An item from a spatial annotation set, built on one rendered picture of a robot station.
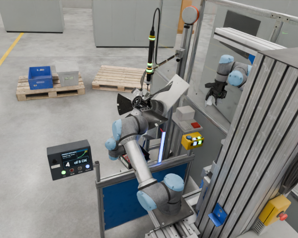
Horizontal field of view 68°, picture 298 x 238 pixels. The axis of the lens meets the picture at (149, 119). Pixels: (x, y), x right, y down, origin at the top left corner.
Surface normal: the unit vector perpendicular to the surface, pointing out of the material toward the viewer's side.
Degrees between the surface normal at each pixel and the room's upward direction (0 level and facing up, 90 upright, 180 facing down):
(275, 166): 90
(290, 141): 90
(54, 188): 0
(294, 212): 90
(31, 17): 90
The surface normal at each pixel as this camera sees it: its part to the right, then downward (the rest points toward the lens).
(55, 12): 0.25, 0.57
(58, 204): 0.08, -0.81
